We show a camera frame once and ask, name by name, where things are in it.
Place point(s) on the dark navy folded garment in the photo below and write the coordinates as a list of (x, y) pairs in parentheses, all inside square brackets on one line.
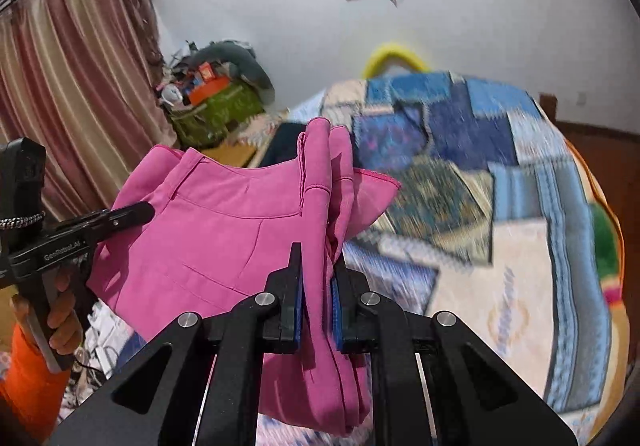
[(283, 146)]

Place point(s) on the left hand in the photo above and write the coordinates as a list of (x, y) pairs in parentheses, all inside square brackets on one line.
[(62, 319)]

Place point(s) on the yellow curved pillow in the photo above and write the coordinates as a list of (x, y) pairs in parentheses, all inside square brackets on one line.
[(393, 53)]

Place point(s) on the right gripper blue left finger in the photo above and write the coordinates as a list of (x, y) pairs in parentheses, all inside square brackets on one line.
[(198, 381)]

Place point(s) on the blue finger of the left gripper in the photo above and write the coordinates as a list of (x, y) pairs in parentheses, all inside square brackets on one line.
[(103, 224)]

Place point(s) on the green storage basket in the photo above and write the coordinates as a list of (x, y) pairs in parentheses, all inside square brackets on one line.
[(209, 123)]

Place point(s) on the striped red beige curtain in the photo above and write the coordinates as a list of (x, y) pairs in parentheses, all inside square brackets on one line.
[(79, 78)]

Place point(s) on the patchwork patterned bed quilt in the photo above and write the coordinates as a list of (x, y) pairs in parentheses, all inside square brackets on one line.
[(496, 220)]

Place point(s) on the white wall socket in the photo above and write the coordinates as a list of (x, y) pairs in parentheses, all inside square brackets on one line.
[(581, 99)]

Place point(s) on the grey plush toy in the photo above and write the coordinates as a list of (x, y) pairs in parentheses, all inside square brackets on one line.
[(232, 59)]

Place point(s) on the orange box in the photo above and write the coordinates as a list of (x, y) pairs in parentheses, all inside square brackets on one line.
[(207, 84)]

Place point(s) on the pink pants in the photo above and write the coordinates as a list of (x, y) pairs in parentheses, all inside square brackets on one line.
[(216, 235)]

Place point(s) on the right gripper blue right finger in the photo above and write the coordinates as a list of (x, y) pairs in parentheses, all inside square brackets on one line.
[(434, 381)]

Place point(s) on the orange sleeve left forearm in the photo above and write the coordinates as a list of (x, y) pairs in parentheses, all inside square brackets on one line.
[(32, 392)]

